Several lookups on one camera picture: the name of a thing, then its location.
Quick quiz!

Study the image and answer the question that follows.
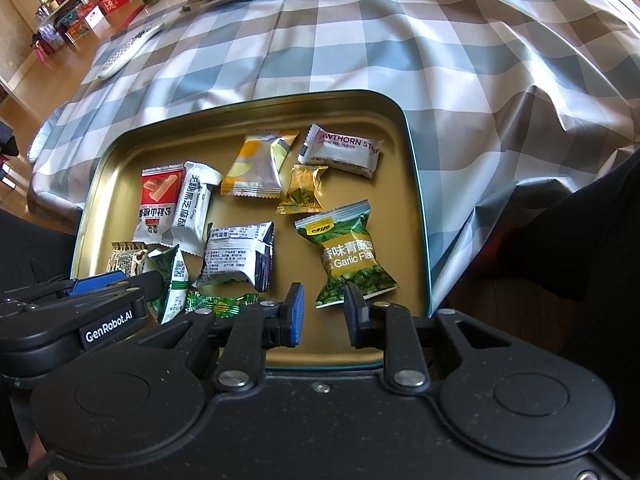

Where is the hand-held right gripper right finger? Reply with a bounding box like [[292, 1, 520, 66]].
[[344, 282, 526, 395]]

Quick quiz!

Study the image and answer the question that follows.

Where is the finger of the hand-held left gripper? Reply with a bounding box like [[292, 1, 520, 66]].
[[0, 270, 128, 306], [100, 270, 167, 311]]

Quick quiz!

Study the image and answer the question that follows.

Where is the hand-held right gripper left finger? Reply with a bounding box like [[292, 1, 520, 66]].
[[127, 282, 306, 393]]

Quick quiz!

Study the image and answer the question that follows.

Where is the green and white snack packet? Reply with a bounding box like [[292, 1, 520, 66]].
[[148, 244, 191, 325]]

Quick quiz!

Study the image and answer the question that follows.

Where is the gold patterned snack bar packet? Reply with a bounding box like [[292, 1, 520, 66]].
[[106, 240, 150, 277]]

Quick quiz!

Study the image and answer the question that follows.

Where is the green yellow peas packet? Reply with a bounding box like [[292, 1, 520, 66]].
[[294, 199, 400, 308]]

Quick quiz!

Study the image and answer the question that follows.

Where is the bright green crinkled packet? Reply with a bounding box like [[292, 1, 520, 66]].
[[185, 290, 263, 320]]

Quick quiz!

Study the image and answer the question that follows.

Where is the red and white snack packet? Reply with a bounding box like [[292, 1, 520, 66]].
[[132, 162, 186, 247]]

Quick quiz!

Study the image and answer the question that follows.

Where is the silver black snack packet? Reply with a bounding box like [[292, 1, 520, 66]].
[[192, 221, 276, 292]]

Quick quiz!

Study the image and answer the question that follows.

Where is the white sesame snack packet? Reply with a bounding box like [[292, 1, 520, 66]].
[[170, 161, 223, 257]]

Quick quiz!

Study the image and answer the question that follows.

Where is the gold metal tin tray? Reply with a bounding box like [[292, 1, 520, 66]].
[[70, 89, 432, 376]]

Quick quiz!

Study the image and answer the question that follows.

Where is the small gold candy packet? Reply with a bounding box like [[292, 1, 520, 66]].
[[276, 163, 330, 216]]

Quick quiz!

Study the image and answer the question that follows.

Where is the yellow and white snack packet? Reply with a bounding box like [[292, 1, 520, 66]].
[[220, 130, 300, 198]]

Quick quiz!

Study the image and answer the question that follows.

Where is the white hawthorn snack packet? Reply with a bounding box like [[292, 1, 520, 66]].
[[297, 123, 385, 179]]

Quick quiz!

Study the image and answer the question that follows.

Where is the black jacket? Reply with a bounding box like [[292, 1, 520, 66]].
[[0, 120, 21, 161]]

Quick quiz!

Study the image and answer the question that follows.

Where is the person's black clothing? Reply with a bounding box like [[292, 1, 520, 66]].
[[0, 150, 640, 480]]

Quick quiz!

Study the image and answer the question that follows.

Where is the white remote control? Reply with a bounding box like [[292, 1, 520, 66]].
[[97, 20, 166, 80]]

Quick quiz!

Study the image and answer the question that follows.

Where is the blue grey checked tablecloth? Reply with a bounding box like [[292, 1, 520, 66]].
[[27, 0, 640, 311]]

